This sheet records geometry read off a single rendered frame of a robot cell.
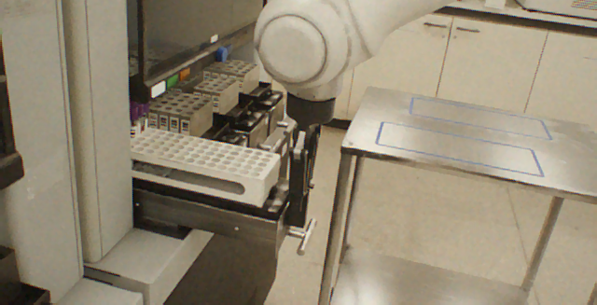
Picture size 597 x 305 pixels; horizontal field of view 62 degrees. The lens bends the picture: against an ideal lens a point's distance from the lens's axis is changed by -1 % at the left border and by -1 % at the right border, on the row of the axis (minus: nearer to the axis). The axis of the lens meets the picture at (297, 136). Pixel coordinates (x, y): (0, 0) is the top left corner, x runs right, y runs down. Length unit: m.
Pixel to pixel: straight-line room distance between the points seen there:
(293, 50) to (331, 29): 0.04
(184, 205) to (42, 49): 0.35
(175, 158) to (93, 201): 0.16
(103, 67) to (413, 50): 2.50
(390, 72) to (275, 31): 2.62
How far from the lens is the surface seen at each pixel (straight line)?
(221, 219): 0.84
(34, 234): 0.69
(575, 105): 3.26
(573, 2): 3.13
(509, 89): 3.16
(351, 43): 0.54
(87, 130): 0.72
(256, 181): 0.80
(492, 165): 1.11
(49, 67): 0.64
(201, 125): 1.03
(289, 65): 0.52
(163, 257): 0.84
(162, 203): 0.87
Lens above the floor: 1.25
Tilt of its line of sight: 24 degrees down
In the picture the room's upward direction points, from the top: 6 degrees clockwise
